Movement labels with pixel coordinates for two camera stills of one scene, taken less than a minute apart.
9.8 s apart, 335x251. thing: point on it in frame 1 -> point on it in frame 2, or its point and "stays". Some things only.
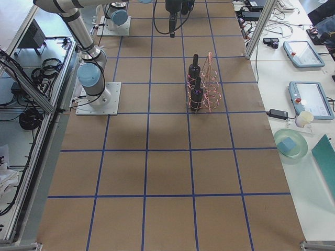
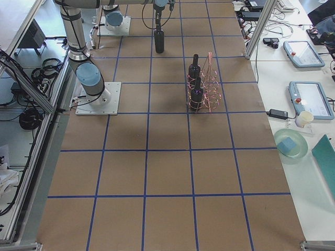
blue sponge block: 286,145 stays
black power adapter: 278,113 stays
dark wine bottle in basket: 197,96 stays
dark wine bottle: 172,25 -> 159,42
